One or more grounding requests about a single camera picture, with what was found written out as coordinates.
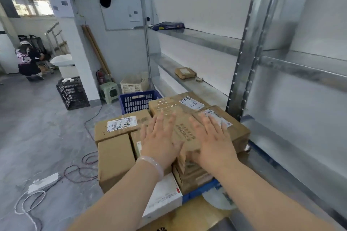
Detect person's right hand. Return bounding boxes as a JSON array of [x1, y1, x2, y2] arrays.
[[188, 114, 239, 175]]

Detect person's left hand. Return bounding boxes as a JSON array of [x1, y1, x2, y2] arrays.
[[140, 112, 185, 170]]

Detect taped box two labels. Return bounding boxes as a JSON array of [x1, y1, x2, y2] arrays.
[[129, 129, 173, 176]]

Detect box with Chinese print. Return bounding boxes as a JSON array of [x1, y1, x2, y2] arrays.
[[162, 113, 202, 176]]

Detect cardboard box with white label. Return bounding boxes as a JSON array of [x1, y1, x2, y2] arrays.
[[192, 105, 251, 154]]

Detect large brown box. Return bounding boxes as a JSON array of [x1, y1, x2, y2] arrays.
[[172, 164, 215, 195]]

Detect plain small cardboard box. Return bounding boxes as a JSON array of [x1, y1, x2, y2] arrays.
[[97, 133, 136, 194]]

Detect white router box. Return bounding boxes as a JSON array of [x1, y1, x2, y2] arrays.
[[138, 173, 184, 228]]

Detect box with scribbled label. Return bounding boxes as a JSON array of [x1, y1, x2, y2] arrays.
[[94, 109, 152, 146]]

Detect metal shelving rack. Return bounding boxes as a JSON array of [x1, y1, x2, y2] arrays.
[[138, 0, 347, 231]]

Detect person's left forearm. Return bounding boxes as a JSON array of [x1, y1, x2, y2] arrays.
[[68, 160, 163, 231]]

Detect person's right forearm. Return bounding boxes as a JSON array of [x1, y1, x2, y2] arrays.
[[217, 157, 339, 231]]

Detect dark blue plastic crate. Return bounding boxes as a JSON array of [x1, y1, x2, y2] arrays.
[[119, 90, 163, 116]]

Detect cream plastic basket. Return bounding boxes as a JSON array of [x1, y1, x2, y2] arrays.
[[120, 72, 150, 94]]

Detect yellow printed cardboard box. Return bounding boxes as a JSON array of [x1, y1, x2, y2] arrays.
[[138, 187, 236, 231]]

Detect green plastic stool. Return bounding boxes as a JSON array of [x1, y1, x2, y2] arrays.
[[99, 81, 120, 105]]

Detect red fire extinguisher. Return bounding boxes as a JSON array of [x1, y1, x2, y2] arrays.
[[95, 68, 106, 85]]

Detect black plastic crate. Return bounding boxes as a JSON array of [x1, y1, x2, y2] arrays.
[[56, 76, 90, 111]]

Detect wooden poles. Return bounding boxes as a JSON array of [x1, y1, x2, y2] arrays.
[[81, 24, 114, 81]]

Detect blue packet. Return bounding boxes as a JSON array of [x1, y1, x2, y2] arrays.
[[151, 21, 185, 31]]

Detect white power strip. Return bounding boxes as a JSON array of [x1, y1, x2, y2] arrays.
[[27, 173, 60, 195]]

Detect white round chair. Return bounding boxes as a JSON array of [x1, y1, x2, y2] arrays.
[[50, 54, 80, 78]]

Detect office chair with castors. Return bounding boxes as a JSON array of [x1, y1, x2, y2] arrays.
[[38, 60, 55, 74]]

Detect metal stair railing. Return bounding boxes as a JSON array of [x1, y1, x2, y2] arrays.
[[44, 21, 68, 57]]

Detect translucent white bracelet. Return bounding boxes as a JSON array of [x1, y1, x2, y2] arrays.
[[136, 156, 164, 181]]

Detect dark red cable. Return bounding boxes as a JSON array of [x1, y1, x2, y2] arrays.
[[64, 105, 99, 184]]

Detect white power cable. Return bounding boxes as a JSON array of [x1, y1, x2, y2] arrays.
[[14, 190, 47, 231]]

